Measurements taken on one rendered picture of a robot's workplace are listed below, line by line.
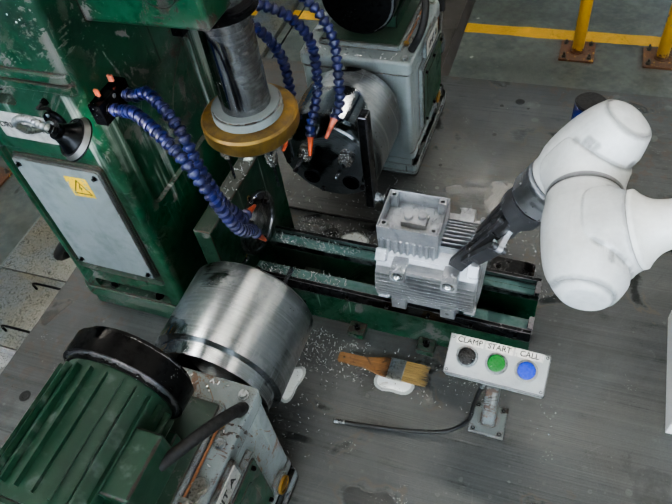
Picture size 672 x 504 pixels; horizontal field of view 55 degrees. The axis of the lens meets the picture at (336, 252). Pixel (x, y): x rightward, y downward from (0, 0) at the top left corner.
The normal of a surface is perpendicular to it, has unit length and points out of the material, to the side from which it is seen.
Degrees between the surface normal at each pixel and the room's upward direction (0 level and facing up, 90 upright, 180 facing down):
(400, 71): 90
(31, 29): 90
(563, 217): 39
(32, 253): 0
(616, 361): 0
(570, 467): 0
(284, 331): 62
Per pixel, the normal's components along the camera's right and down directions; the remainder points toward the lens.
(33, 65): -0.34, 0.75
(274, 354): 0.77, -0.12
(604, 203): -0.44, -0.61
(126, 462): -0.11, -0.63
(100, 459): 0.63, -0.26
